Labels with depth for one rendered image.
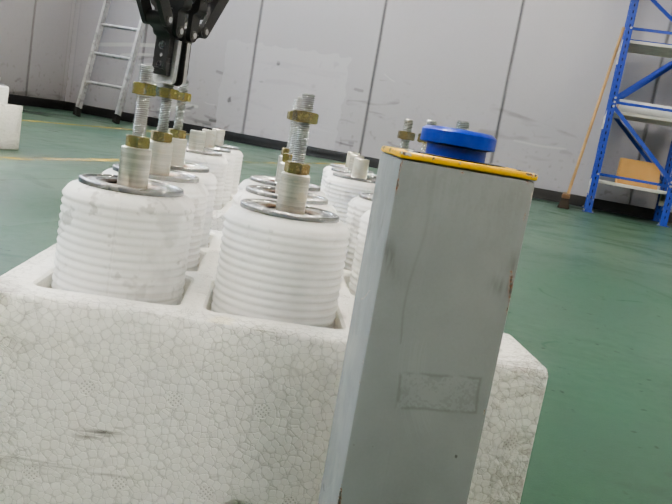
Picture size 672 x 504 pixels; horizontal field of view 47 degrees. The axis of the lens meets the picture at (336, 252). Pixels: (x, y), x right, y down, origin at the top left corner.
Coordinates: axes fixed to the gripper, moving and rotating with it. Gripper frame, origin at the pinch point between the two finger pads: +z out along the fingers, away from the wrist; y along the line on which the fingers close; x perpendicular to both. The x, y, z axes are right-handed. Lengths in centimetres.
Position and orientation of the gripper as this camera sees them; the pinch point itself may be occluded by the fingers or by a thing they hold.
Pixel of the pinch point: (171, 62)
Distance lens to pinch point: 70.5
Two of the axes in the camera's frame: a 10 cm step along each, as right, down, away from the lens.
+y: 3.7, -0.8, 9.2
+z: -1.7, 9.7, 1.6
